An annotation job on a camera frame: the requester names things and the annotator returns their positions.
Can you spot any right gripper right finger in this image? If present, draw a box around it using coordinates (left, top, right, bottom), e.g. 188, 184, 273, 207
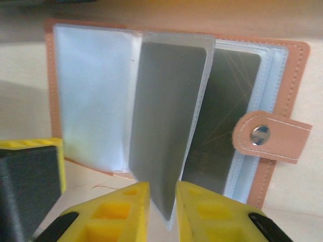
175, 181, 296, 242

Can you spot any black VIP card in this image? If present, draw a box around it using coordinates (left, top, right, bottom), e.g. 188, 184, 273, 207
128, 41, 207, 222
181, 49, 262, 196

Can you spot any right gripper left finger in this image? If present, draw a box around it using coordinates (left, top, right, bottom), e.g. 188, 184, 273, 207
32, 181, 152, 242

